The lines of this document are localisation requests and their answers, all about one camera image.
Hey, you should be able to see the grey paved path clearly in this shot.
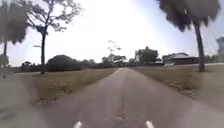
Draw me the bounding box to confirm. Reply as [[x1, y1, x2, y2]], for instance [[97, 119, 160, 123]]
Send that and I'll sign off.
[[36, 67, 224, 128]]

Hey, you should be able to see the pale road strip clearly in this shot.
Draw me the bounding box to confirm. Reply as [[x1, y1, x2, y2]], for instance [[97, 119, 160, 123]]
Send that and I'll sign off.
[[164, 62, 224, 67]]

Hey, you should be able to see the palm tree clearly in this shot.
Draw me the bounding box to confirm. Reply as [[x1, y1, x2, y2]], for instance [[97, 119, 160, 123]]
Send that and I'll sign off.
[[0, 0, 31, 79], [156, 0, 222, 73]]

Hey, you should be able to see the low building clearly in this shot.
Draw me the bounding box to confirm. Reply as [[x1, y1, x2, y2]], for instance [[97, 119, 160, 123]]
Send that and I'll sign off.
[[161, 52, 200, 66]]

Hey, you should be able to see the row of distant trees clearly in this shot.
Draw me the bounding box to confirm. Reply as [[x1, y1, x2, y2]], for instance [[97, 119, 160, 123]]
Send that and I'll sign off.
[[19, 46, 160, 71]]

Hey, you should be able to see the large dark tree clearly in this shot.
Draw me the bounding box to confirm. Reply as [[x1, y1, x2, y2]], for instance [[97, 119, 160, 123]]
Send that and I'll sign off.
[[215, 36, 224, 63]]

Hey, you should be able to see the dry grass ground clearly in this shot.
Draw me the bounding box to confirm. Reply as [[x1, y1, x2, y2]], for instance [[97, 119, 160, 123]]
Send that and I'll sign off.
[[0, 68, 118, 106], [132, 63, 224, 111]]

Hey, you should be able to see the dark round bush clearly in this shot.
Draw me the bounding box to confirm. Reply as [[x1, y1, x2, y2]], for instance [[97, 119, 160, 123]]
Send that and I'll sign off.
[[46, 54, 83, 72]]

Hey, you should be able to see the bare branched tree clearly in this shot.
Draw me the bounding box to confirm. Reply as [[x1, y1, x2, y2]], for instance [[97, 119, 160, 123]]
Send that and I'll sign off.
[[20, 0, 84, 76]]

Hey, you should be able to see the robot's own part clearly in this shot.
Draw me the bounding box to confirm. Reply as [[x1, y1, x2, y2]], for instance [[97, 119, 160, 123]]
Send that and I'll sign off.
[[145, 120, 155, 128], [73, 120, 83, 128]]

